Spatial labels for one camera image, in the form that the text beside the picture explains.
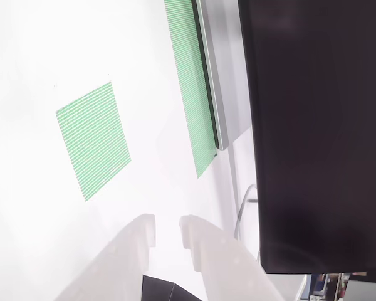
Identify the blue background object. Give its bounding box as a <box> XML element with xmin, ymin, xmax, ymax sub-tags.
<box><xmin>310</xmin><ymin>274</ymin><xmax>328</xmax><ymax>298</ymax></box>

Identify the green striped square marker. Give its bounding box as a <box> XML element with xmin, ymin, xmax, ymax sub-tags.
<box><xmin>55</xmin><ymin>81</ymin><xmax>132</xmax><ymax>201</ymax></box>

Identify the large black flat panel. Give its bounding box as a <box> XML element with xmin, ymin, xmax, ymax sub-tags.
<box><xmin>237</xmin><ymin>0</ymin><xmax>376</xmax><ymax>276</ymax></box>

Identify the long green striped tape strip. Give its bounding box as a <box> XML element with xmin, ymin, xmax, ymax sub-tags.
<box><xmin>164</xmin><ymin>0</ymin><xmax>219</xmax><ymax>179</ymax></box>

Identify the grey cable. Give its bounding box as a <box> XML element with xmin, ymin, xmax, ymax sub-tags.
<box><xmin>233</xmin><ymin>184</ymin><xmax>258</xmax><ymax>241</ymax></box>

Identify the aluminium table edge rail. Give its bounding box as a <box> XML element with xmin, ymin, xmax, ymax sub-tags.
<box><xmin>191</xmin><ymin>0</ymin><xmax>251</xmax><ymax>151</ymax></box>

